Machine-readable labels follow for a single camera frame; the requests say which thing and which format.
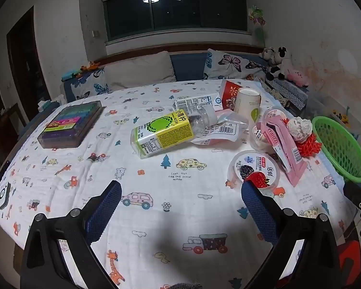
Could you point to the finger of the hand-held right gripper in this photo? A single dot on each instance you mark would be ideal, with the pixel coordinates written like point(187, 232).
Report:
point(356, 194)

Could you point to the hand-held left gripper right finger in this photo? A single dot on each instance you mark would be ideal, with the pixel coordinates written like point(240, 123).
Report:
point(258, 213)

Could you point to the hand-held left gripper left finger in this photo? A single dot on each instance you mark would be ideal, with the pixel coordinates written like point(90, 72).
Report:
point(103, 213)

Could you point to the berry yogurt cup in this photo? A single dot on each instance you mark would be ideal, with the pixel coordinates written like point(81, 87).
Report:
point(252, 165)

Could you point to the green plastic basket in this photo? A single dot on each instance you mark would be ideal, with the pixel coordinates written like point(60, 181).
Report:
point(334, 138)

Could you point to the red spiky toy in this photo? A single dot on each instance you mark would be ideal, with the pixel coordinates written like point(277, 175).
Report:
point(310, 147)

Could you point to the pink snack packet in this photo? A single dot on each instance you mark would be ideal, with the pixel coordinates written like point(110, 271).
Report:
point(284, 144)

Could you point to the white tissue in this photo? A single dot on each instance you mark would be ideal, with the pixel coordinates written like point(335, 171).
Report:
point(299, 128)

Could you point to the clear plastic pouch wrapper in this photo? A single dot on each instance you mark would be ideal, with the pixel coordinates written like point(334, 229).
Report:
point(225, 128)

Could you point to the plastic bottle yellow green label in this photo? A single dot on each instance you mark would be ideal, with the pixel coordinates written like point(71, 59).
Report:
point(162, 131)

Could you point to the white paper cup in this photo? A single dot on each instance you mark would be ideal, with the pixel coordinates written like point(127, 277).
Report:
point(246, 105)

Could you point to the cartoon printed blanket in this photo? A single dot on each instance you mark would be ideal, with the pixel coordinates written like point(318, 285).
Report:
point(168, 186)

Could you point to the yellow toy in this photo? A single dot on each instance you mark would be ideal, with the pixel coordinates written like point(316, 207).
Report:
point(341, 116)

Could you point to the clear storage box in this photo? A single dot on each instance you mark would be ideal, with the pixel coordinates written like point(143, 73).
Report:
point(325, 105)

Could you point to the clear box of coloured markers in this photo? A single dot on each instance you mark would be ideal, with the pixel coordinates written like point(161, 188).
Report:
point(69, 123)

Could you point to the small white black device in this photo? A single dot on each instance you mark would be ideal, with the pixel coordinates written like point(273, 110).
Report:
point(3, 194)

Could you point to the red paper cup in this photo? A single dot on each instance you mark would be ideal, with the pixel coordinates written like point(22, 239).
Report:
point(228, 96)

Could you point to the grey checkered folded cloth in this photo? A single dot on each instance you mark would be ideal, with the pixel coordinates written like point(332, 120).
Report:
point(288, 91)

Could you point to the teal tissue pack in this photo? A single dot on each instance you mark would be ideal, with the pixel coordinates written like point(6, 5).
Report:
point(48, 104)

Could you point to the white blue milk carton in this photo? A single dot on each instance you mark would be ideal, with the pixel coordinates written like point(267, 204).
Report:
point(198, 101)

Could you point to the small butterfly print pillow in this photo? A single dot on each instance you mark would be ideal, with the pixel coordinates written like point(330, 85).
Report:
point(90, 85)

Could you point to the pink plush toy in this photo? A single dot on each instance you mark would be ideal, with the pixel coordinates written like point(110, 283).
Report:
point(297, 78)

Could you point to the dark wooden cabinet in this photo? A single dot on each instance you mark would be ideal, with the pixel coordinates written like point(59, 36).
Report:
point(9, 123)

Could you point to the teal plush toy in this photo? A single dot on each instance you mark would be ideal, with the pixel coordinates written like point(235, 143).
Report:
point(70, 75)

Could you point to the beige pillow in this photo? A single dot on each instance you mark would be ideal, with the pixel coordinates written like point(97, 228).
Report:
point(138, 70)

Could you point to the orange fox plush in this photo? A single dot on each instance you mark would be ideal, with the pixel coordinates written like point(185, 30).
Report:
point(90, 66)

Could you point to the large butterfly print pillow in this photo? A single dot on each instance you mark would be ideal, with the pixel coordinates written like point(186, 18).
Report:
point(231, 64)

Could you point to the black white cow plush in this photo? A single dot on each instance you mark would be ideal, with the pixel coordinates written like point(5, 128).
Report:
point(279, 63)

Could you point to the small grey cow plush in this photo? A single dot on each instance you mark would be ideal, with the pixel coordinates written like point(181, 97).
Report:
point(266, 54)

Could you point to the dark wooden door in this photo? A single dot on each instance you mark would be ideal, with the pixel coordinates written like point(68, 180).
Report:
point(22, 54)

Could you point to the colourful pinwheel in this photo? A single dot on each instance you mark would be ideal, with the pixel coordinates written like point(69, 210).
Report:
point(257, 16)

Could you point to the dark window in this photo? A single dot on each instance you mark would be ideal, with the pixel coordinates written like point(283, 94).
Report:
point(174, 12)

